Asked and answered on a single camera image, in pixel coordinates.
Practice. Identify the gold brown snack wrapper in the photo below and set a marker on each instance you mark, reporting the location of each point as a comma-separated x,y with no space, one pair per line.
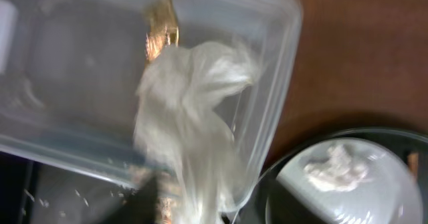
164,27

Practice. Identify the clear plastic bin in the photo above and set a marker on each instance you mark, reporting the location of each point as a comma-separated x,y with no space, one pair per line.
68,86

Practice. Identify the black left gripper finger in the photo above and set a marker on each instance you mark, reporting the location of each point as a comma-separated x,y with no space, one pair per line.
139,208

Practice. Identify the small white tissue piece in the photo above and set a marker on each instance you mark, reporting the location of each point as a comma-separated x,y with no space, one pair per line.
340,172

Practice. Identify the black rectangular tray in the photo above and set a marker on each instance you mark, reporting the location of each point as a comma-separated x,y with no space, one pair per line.
32,192

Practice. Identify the left wooden chopstick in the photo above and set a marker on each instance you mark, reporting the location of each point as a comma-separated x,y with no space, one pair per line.
413,164

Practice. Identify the round black serving tray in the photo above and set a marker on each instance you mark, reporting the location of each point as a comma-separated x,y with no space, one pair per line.
398,141

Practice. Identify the grey round plate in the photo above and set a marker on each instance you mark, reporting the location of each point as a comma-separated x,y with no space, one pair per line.
388,195

